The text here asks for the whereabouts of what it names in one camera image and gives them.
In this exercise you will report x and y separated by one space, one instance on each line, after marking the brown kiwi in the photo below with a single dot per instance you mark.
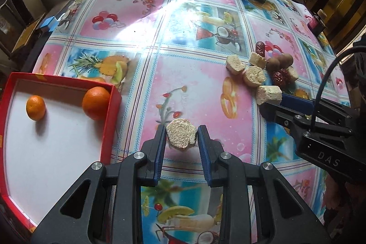
285 59
273 64

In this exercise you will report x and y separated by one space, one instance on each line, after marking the beige puffed rice cake piece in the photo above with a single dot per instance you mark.
257 59
293 74
181 136
267 94
235 64
253 76

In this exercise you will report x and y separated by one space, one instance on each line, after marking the large orange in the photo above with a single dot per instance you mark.
96 103

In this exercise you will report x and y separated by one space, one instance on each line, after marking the dark red date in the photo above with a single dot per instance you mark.
276 78
259 48
286 75

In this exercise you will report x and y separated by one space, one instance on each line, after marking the red cardboard box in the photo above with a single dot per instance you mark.
51 152

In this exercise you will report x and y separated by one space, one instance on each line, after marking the blue foam block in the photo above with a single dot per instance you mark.
48 22

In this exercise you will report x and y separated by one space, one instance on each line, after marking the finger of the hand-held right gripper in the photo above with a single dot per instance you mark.
297 103
281 116

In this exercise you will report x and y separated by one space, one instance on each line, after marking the wooden desk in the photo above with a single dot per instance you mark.
27 34

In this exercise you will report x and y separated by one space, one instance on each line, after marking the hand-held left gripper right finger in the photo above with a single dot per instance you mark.
203 146

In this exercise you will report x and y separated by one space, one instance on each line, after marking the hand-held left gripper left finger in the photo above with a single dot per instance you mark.
160 146

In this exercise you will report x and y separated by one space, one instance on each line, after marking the small orange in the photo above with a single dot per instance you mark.
35 108

